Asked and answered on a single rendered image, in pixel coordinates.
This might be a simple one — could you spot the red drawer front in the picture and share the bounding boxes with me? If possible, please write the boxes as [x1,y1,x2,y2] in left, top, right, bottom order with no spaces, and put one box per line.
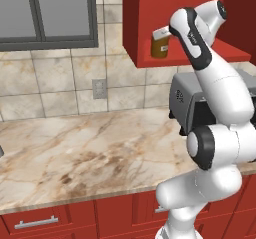
[94,189,211,230]
[0,204,74,237]

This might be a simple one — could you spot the grey toaster oven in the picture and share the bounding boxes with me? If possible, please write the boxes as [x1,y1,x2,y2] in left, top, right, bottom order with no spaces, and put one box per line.
[168,69,256,137]

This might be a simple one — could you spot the red wall cabinet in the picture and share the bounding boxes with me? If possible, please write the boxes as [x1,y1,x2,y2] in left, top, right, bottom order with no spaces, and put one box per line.
[122,0,256,69]

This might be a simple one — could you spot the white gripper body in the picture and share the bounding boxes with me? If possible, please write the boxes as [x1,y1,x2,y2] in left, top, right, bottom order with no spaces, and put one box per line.
[152,25,173,41]

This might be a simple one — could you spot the silver drawer handle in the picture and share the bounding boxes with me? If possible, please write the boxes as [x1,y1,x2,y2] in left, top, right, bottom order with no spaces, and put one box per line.
[154,205,168,215]
[13,215,60,231]

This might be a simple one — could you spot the grey wall outlet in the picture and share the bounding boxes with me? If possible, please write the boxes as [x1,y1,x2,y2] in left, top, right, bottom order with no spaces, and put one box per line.
[91,78,108,100]

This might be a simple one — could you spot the brown jar with white label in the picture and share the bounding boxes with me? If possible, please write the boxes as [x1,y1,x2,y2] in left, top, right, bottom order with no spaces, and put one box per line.
[150,35,171,59]

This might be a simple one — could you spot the red base cabinet door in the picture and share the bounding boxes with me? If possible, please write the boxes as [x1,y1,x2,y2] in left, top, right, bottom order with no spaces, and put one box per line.
[222,174,256,239]

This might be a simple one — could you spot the grey framed window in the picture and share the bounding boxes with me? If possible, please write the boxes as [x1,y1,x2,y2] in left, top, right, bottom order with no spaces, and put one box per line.
[0,0,100,53]

